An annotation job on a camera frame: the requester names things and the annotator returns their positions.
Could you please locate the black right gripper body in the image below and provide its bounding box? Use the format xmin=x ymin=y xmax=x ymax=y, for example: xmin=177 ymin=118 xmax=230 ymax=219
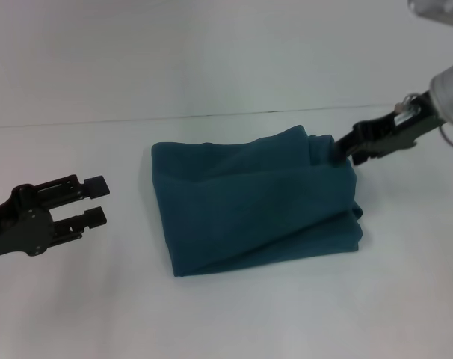
xmin=351 ymin=91 xmax=451 ymax=162

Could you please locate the blue t-shirt with FREE print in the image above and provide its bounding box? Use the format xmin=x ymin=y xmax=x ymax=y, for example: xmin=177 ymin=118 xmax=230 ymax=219
xmin=150 ymin=125 xmax=364 ymax=278

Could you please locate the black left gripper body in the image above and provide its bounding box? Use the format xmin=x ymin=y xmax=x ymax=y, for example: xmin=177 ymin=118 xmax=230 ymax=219
xmin=0 ymin=182 xmax=56 ymax=259

